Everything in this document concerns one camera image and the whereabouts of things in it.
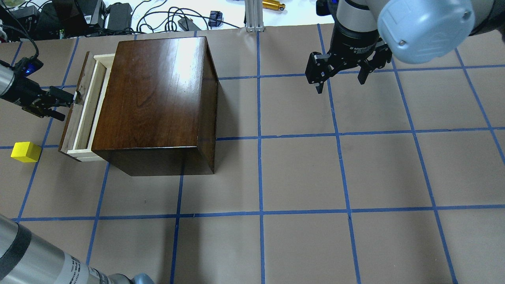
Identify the black gripper near drawer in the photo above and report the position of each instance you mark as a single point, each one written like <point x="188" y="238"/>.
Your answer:
<point x="19" y="90"/>

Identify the light wood drawer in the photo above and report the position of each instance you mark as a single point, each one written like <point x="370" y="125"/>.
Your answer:
<point x="83" y="117"/>

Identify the yellow cube block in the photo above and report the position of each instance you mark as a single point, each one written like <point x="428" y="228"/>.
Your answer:
<point x="26" y="152"/>

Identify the silver robot arm near drawer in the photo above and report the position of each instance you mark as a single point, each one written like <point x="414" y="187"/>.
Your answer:
<point x="26" y="258"/>

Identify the dark wooden drawer cabinet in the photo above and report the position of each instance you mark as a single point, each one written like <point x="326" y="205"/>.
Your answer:
<point x="159" y="113"/>

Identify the black electronics pile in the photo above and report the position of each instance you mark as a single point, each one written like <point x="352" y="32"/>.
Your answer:
<point x="59" y="19"/>

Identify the gold cylinder tool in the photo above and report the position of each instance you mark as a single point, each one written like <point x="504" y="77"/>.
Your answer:
<point x="273" y="5"/>

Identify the small blue black connector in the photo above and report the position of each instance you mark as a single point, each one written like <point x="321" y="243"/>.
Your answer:
<point x="215" y="19"/>

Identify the black power adapter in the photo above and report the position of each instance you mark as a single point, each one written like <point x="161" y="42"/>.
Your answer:
<point x="186" y="24"/>

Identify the aluminium frame post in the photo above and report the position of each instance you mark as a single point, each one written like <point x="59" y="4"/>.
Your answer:
<point x="254" y="16"/>

